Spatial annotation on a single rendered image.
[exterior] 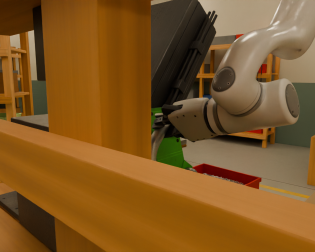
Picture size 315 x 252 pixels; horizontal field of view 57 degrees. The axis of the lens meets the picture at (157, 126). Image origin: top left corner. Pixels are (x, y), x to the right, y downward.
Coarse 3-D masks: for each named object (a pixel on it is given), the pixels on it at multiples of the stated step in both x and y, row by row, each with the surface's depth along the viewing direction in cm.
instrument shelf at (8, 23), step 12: (0, 0) 55; (12, 0) 55; (24, 0) 55; (36, 0) 55; (0, 12) 65; (12, 12) 65; (24, 12) 65; (0, 24) 80; (12, 24) 80; (24, 24) 80
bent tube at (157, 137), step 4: (156, 116) 75; (160, 116) 74; (168, 124) 73; (172, 124) 74; (156, 128) 72; (160, 128) 72; (164, 128) 73; (156, 132) 72; (160, 132) 72; (164, 132) 72; (152, 136) 71; (156, 136) 71; (160, 136) 72; (152, 140) 71; (156, 140) 71; (160, 140) 72; (152, 144) 70; (156, 144) 71; (152, 148) 70; (156, 148) 70; (152, 152) 70; (156, 152) 71; (152, 156) 70
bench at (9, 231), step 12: (0, 192) 122; (0, 216) 101; (12, 216) 102; (0, 228) 93; (12, 228) 93; (24, 228) 93; (0, 240) 86; (12, 240) 86; (24, 240) 86; (36, 240) 86
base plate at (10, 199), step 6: (12, 192) 117; (0, 198) 111; (6, 198) 111; (12, 198) 111; (0, 204) 109; (6, 204) 106; (12, 204) 106; (6, 210) 105; (12, 210) 101; (18, 216) 98
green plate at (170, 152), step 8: (152, 112) 81; (160, 112) 83; (152, 120) 81; (152, 128) 80; (160, 144) 81; (168, 144) 84; (176, 144) 86; (160, 152) 81; (168, 152) 83; (176, 152) 86; (160, 160) 81; (168, 160) 83; (176, 160) 85
